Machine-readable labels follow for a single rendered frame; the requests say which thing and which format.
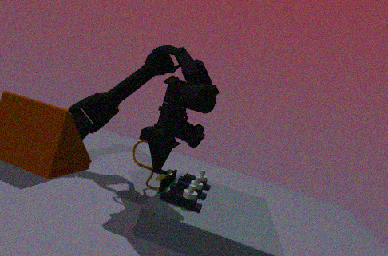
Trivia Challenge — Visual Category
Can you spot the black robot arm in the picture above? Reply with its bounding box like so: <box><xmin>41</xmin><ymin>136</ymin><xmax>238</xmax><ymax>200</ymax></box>
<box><xmin>68</xmin><ymin>45</ymin><xmax>219</xmax><ymax>148</ymax></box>

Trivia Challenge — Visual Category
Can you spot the black pin header strip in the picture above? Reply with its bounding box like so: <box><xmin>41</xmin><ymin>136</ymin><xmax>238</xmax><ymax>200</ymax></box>
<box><xmin>157</xmin><ymin>170</ymin><xmax>177</xmax><ymax>194</ymax></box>

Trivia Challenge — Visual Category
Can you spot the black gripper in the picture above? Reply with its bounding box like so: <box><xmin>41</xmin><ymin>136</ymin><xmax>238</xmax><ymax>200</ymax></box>
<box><xmin>139</xmin><ymin>102</ymin><xmax>187</xmax><ymax>171</ymax></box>

